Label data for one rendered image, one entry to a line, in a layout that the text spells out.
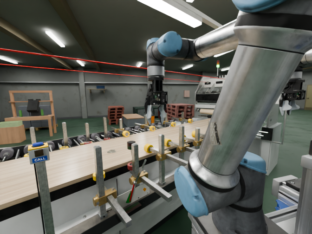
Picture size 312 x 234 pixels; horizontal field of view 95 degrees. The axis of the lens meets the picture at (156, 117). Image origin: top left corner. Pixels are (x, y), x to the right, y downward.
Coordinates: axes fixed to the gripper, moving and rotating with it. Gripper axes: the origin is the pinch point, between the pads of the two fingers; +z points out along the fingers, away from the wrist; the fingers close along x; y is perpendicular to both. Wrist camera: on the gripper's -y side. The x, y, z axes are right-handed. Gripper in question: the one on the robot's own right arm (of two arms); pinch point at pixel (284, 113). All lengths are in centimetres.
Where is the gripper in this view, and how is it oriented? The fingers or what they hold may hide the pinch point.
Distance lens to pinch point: 121.2
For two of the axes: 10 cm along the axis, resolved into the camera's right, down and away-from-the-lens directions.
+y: 2.7, 1.4, -9.5
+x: 9.6, -0.5, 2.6
